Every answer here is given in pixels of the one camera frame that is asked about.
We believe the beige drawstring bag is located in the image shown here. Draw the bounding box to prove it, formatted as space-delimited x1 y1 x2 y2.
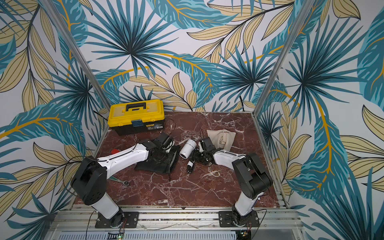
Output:
206 128 237 178

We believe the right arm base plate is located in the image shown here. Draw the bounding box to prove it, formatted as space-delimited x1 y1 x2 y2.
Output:
218 211 261 228

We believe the black drawstring bag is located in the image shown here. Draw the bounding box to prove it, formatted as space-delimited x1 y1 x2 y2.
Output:
135 146 181 174

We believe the yellow black toolbox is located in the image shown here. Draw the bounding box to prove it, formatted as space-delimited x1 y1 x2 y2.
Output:
108 99 165 136

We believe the aluminium front rail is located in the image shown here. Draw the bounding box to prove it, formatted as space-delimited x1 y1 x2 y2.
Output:
45 205 308 240

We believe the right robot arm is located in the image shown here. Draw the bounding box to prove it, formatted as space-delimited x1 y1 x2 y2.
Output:
187 137 273 221

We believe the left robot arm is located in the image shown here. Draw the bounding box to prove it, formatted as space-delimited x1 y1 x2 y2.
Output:
71 133 175 228

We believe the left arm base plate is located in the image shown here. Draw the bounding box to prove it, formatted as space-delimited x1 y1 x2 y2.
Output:
95 211 139 229

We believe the white hair dryer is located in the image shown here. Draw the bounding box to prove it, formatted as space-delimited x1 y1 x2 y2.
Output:
179 140 197 174

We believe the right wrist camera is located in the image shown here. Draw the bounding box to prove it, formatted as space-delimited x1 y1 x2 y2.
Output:
198 142 204 153

